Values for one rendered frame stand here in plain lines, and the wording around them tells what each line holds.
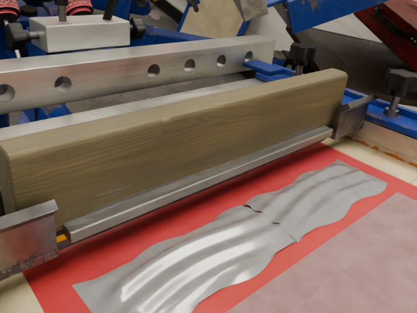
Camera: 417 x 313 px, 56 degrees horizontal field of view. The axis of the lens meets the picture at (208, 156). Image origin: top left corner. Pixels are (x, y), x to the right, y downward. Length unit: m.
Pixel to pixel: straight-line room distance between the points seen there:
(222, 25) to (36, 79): 2.63
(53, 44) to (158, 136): 0.29
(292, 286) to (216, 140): 0.14
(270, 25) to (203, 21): 0.58
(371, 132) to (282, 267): 0.30
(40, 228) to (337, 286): 0.23
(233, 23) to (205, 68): 2.37
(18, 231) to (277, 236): 0.21
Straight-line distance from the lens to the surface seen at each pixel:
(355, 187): 0.47
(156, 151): 0.33
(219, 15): 3.12
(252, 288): 0.32
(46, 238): 0.30
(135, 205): 0.33
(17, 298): 0.32
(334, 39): 1.44
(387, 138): 0.59
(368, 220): 0.43
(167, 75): 0.61
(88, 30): 0.59
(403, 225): 0.45
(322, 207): 0.42
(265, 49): 0.76
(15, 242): 0.29
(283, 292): 0.33
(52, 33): 0.57
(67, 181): 0.30
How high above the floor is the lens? 1.37
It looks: 38 degrees down
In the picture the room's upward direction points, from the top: 20 degrees clockwise
